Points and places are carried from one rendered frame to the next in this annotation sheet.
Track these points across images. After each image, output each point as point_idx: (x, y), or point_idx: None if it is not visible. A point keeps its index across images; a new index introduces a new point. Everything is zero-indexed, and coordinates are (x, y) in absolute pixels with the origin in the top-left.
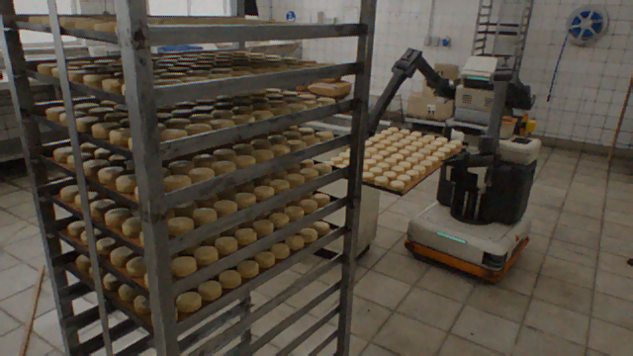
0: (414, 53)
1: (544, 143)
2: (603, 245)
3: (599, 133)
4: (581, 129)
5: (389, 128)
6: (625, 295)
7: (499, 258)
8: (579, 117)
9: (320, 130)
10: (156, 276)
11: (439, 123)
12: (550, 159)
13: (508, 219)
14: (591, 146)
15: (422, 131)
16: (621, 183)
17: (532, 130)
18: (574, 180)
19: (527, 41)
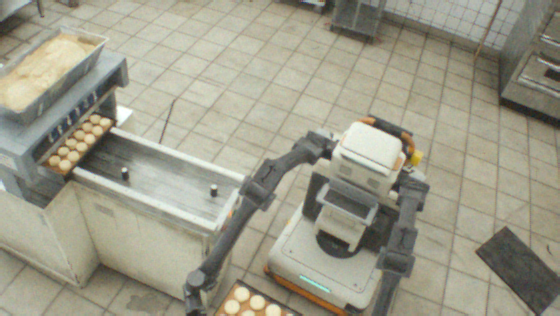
0: (274, 176)
1: (418, 29)
2: (459, 224)
3: (469, 28)
4: (453, 20)
5: (237, 279)
6: (466, 306)
7: (362, 310)
8: (453, 8)
9: (146, 206)
10: None
11: (311, 0)
12: (422, 61)
13: (377, 250)
14: (460, 39)
15: (292, 5)
16: (482, 104)
17: (417, 164)
18: (442, 101)
19: None
